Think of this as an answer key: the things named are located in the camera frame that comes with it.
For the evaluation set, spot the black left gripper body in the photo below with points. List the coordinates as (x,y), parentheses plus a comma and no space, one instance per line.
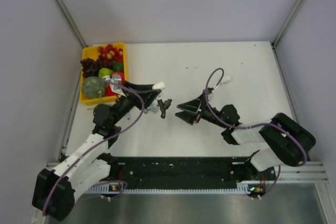
(124,104)

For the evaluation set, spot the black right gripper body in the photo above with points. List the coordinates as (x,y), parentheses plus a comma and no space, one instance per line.
(209,114)

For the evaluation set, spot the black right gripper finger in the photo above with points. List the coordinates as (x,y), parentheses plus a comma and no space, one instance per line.
(188,117)
(196,104)

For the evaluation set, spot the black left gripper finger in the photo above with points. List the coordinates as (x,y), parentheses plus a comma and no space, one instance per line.
(150,96)
(140,88)

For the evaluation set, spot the white pipe elbow fitting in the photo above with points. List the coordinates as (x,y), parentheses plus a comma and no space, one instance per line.
(158,86)

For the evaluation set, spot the dark bronze water faucet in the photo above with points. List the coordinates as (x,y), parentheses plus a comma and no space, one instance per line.
(164,105)

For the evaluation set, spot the far white pipe elbow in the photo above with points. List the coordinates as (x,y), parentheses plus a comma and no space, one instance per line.
(226,79)

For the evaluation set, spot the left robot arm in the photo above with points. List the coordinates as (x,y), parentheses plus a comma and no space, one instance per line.
(57,190)

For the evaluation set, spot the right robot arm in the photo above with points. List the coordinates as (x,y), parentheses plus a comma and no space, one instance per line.
(288,142)

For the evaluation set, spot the chrome water faucet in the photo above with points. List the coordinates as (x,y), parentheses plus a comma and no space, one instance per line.
(152,108)

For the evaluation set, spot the white faucet with brass tip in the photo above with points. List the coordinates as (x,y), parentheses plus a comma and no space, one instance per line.
(128,116)

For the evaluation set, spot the red apple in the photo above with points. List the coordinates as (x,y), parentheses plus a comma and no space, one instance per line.
(109,91)
(118,75)

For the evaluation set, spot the dark green lime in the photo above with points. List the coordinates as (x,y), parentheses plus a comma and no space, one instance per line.
(118,66)

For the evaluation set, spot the green apple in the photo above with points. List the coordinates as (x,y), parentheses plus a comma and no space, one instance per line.
(104,72)

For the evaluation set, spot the green striped melon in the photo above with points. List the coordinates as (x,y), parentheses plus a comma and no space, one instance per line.
(93,87)

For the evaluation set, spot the dark purple grape bunch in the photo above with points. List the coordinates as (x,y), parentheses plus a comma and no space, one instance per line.
(91,67)

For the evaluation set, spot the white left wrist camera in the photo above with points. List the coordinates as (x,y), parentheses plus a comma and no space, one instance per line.
(114,84)

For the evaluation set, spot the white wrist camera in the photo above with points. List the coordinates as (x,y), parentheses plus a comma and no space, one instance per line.
(114,84)
(213,88)

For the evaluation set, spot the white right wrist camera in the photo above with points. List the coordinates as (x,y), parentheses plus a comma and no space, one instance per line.
(213,88)

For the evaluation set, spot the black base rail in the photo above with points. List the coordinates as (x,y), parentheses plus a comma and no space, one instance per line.
(184,172)

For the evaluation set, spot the white slotted cable duct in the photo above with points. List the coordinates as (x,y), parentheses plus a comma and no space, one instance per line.
(240,189)

